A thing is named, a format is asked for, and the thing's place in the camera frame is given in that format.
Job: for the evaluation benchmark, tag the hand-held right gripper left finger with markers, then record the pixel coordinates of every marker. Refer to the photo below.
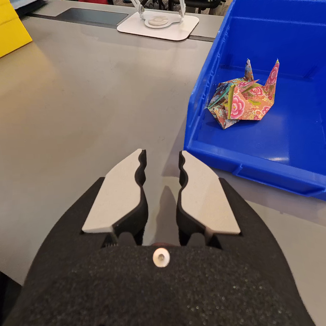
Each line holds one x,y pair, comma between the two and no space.
115,198

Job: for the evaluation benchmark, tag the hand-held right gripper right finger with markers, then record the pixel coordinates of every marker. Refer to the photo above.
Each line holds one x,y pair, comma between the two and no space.
208,201

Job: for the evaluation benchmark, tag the blue plastic bin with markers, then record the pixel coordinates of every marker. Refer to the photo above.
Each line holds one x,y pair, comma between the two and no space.
280,142

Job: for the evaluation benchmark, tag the leaf-patterned origami dog face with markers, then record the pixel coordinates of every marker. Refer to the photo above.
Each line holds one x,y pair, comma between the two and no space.
219,101

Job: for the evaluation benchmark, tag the pink floral origami dog face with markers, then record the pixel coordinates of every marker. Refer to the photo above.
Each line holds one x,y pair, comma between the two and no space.
245,107

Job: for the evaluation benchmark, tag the yellow box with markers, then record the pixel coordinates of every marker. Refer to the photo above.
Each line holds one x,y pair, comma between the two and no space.
12,30

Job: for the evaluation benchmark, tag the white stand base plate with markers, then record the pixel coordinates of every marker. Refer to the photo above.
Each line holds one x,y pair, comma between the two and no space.
183,28

